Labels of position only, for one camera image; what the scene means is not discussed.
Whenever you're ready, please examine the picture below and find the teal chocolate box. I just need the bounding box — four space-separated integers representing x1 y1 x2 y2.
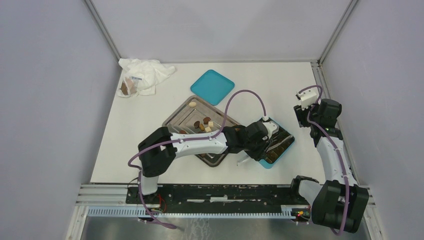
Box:
258 118 295 169

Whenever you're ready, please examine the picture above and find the steel tray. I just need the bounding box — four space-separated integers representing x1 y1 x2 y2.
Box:
162 95 246 168

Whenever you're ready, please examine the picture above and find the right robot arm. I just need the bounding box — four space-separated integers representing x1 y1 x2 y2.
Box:
288 98 369 235

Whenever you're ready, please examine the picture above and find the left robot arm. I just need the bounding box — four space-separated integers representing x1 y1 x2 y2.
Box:
137 120 279 204

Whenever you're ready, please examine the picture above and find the plastic bag with chocolate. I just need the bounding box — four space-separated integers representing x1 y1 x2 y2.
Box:
116 76 142 98

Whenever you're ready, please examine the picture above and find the teal box lid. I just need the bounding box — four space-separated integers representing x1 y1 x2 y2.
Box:
190 69 235 106

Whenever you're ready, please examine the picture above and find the white crumpled cloth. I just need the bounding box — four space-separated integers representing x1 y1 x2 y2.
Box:
117 58 177 97

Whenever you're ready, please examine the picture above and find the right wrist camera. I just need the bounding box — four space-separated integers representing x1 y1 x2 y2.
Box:
296 89 319 110

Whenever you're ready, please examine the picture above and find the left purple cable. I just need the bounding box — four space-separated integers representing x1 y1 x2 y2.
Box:
127 89 269 230

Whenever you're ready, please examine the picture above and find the white cable duct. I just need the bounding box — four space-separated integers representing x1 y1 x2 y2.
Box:
86 205 294 220

